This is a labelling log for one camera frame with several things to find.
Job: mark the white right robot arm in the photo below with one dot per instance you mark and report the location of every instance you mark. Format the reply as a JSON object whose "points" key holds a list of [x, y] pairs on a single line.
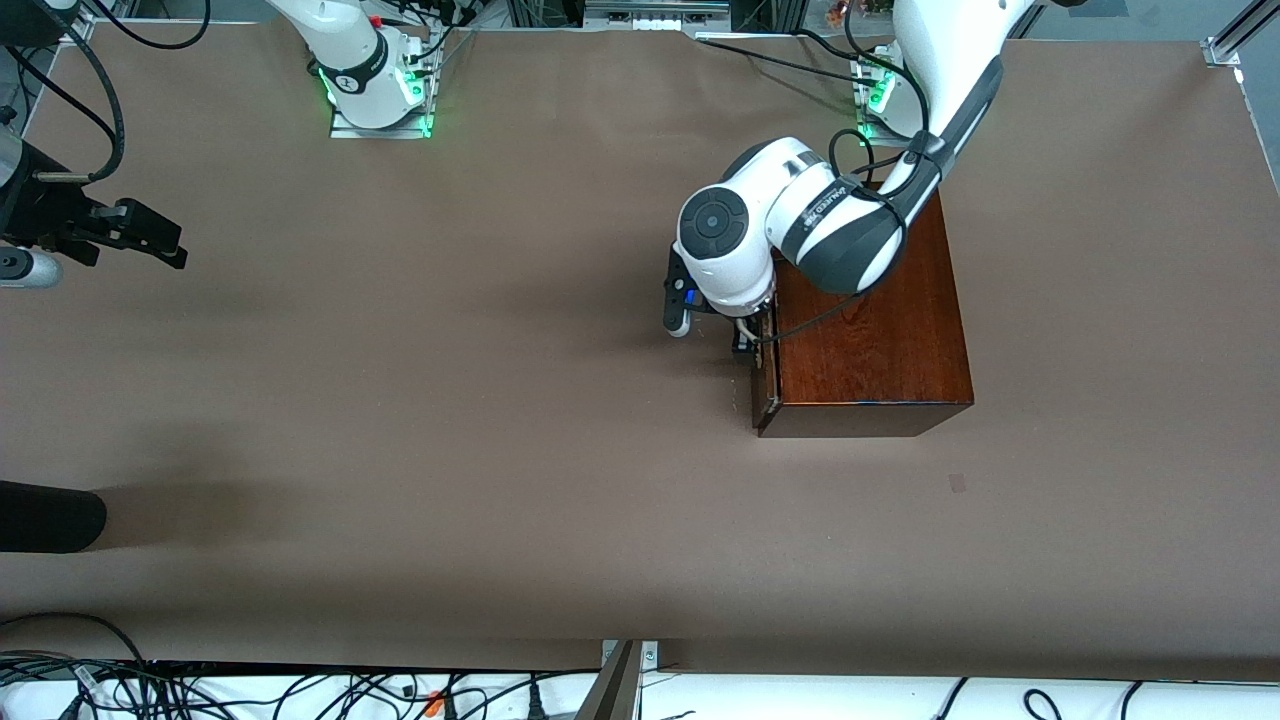
{"points": [[345, 50]]}

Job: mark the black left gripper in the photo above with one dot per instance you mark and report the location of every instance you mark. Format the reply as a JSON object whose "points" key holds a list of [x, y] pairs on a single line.
{"points": [[742, 344]]}

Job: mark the black cylindrical roll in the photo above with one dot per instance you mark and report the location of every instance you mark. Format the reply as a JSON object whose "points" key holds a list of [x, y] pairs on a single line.
{"points": [[40, 515]]}

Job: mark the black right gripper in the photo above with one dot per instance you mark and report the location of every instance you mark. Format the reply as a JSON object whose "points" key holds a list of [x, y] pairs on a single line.
{"points": [[45, 213]]}

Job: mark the dark diagonal bar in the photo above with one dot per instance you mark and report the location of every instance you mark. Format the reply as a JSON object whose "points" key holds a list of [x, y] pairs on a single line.
{"points": [[610, 690]]}

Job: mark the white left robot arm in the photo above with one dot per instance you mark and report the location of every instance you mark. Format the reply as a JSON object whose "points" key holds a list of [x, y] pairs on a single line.
{"points": [[720, 225]]}

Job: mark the white lower shelf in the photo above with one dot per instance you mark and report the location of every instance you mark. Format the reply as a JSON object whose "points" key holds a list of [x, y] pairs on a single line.
{"points": [[800, 702]]}

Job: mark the aluminium frame profile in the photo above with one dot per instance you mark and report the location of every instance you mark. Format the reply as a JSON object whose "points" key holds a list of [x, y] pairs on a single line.
{"points": [[80, 28], [1228, 45]]}

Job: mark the small metal bracket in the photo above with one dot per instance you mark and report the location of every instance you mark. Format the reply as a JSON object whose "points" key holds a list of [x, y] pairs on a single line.
{"points": [[650, 655]]}

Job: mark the white power strip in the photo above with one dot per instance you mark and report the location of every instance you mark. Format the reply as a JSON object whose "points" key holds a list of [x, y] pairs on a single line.
{"points": [[650, 14]]}

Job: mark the dark brown wooden cabinet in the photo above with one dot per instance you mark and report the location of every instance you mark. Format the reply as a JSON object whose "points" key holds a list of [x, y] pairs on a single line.
{"points": [[880, 360]]}

